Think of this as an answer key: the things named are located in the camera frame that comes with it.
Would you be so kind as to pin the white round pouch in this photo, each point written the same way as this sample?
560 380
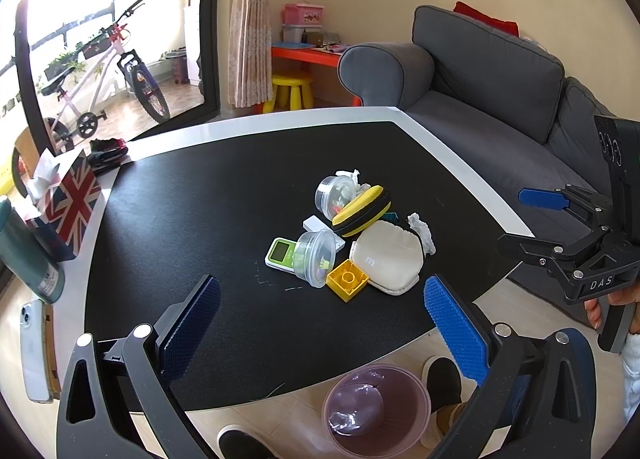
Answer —
391 256

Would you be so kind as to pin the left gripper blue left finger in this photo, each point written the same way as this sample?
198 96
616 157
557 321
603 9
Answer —
182 327

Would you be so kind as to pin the red cushion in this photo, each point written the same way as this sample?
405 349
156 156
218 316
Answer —
509 27

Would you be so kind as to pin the yellow black zip case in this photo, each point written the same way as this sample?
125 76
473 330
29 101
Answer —
362 212

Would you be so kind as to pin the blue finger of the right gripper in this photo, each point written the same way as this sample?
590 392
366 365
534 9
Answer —
537 198
529 250

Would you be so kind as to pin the pink storage box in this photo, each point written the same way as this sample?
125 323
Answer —
302 14

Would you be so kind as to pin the green white digital timer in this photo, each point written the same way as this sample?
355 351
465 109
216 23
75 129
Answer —
280 255

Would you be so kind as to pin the clear plastic cup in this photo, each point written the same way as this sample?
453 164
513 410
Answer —
314 257

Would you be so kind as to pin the pink plastic trash bin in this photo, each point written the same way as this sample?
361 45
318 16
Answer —
378 411

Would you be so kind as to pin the pink patterned curtain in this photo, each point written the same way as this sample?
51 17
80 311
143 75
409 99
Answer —
249 74

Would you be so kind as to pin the union jack tissue box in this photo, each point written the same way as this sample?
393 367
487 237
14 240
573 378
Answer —
60 201

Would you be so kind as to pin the black right slipper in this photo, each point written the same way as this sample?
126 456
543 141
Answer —
442 380

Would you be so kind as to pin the black left slipper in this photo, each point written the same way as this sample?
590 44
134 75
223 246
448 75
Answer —
236 443

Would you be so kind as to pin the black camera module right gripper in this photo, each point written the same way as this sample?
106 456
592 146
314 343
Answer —
619 139

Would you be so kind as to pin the white tissue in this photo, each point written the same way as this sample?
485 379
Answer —
354 177
424 233

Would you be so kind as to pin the yellow toy brick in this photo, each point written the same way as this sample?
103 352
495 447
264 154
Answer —
346 280

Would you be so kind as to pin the white smartphone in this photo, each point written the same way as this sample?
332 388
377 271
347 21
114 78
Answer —
33 353

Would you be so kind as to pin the white pink bicycle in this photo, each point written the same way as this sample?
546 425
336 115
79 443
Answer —
76 79

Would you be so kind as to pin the small white box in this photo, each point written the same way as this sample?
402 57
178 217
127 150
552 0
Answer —
313 224

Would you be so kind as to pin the clear round lidded container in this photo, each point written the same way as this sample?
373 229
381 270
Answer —
332 195

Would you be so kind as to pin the white patterned right sleeve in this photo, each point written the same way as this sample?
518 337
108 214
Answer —
631 370

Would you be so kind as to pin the yellow plastic stool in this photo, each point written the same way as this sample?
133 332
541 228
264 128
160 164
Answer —
290 91

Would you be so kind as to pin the grey fabric sofa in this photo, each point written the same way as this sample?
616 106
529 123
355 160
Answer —
503 104

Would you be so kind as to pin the black slipper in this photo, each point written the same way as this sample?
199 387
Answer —
236 443
442 380

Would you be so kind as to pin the red children's table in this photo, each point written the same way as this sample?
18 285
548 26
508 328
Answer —
307 56

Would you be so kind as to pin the person's right hand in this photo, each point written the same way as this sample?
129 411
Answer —
626 296

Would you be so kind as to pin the black red gloves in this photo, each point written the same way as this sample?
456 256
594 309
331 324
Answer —
107 154

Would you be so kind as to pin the dark green thermos bottle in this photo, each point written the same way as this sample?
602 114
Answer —
25 257

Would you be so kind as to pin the teal toy brick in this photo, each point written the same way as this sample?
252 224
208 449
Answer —
391 217

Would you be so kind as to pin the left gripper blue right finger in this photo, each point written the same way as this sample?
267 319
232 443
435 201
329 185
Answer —
455 323

